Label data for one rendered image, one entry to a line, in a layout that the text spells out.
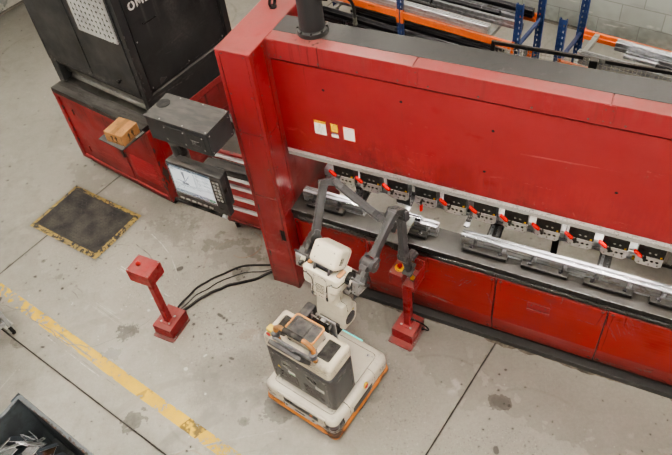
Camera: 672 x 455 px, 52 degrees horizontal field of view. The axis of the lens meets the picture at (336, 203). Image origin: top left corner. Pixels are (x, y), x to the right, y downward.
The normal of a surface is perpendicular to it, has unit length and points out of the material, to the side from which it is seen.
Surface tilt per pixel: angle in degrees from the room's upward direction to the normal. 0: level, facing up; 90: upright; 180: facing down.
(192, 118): 1
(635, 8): 90
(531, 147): 90
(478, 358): 0
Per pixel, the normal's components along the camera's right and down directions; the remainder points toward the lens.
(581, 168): -0.43, 0.68
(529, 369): -0.10, -0.69
